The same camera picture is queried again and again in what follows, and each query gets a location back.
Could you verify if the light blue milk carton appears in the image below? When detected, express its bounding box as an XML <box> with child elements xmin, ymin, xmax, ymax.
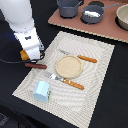
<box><xmin>33</xmin><ymin>81</ymin><xmax>51</xmax><ymax>102</ymax></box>

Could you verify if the pink stove board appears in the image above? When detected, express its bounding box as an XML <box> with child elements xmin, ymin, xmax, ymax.
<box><xmin>48</xmin><ymin>0</ymin><xmax>128</xmax><ymax>43</ymax></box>

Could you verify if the dark grey cooking pot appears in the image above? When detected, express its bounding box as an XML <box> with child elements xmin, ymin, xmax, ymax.
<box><xmin>57</xmin><ymin>0</ymin><xmax>83</xmax><ymax>18</ymax></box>

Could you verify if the beige woven placemat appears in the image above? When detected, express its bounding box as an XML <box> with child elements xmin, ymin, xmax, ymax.
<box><xmin>13</xmin><ymin>31</ymin><xmax>114</xmax><ymax>128</ymax></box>

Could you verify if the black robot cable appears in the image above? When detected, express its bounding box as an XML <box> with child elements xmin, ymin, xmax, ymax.
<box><xmin>0</xmin><ymin>49</ymin><xmax>46</xmax><ymax>65</ymax></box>

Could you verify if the red-brown sausage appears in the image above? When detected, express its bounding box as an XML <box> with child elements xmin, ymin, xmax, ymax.
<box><xmin>25</xmin><ymin>63</ymin><xmax>47</xmax><ymax>69</ymax></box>

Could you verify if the small white bottle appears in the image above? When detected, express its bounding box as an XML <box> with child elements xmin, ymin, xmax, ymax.
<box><xmin>84</xmin><ymin>11</ymin><xmax>100</xmax><ymax>17</ymax></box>

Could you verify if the fork with orange handle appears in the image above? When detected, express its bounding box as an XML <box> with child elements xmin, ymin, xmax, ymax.
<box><xmin>44</xmin><ymin>71</ymin><xmax>84</xmax><ymax>90</ymax></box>

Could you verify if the grey frying pan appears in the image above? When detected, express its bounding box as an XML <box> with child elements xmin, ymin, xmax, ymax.
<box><xmin>80</xmin><ymin>3</ymin><xmax>120</xmax><ymax>25</ymax></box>

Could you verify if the beige bowl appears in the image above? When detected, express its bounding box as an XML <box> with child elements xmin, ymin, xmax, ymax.
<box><xmin>116</xmin><ymin>4</ymin><xmax>128</xmax><ymax>30</ymax></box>

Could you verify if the knife with orange handle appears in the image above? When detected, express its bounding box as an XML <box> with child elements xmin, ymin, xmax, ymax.
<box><xmin>58</xmin><ymin>49</ymin><xmax>97</xmax><ymax>63</ymax></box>

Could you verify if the round wooden plate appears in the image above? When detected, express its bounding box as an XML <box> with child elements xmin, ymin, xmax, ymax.
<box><xmin>55</xmin><ymin>55</ymin><xmax>83</xmax><ymax>79</ymax></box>

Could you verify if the yellow toy bread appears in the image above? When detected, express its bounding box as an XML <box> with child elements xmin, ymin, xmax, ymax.
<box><xmin>20</xmin><ymin>50</ymin><xmax>29</xmax><ymax>60</ymax></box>

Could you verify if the black burner disc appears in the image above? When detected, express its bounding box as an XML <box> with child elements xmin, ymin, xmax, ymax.
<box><xmin>88</xmin><ymin>1</ymin><xmax>104</xmax><ymax>7</ymax></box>

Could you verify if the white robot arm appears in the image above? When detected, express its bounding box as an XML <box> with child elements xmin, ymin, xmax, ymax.
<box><xmin>0</xmin><ymin>0</ymin><xmax>44</xmax><ymax>60</ymax></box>

